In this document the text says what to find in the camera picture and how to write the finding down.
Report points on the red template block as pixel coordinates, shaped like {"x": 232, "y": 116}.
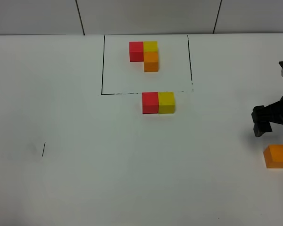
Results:
{"x": 136, "y": 51}

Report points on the orange template block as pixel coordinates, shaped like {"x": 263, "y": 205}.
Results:
{"x": 151, "y": 61}

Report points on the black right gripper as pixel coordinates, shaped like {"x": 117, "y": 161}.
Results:
{"x": 264, "y": 115}

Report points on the yellow template block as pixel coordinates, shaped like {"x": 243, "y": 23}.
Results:
{"x": 150, "y": 46}

